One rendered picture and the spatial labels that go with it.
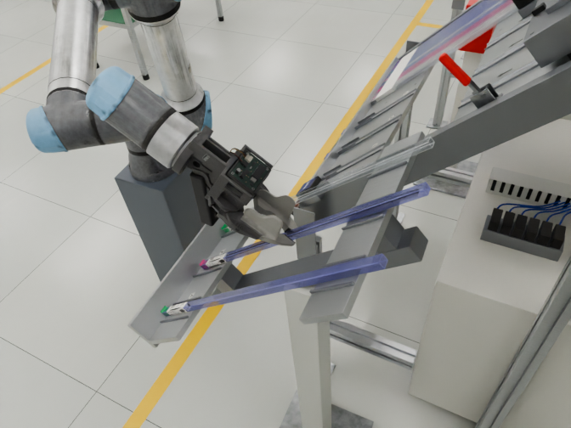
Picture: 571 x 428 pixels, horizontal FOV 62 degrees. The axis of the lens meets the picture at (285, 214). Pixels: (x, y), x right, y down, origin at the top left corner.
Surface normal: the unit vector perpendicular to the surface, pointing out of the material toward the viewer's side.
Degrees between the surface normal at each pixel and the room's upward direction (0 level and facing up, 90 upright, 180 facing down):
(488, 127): 90
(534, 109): 90
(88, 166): 0
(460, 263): 0
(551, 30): 90
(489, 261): 0
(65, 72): 15
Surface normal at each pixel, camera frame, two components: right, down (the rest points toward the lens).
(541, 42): -0.46, 0.66
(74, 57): 0.38, -0.52
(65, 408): -0.07, -0.70
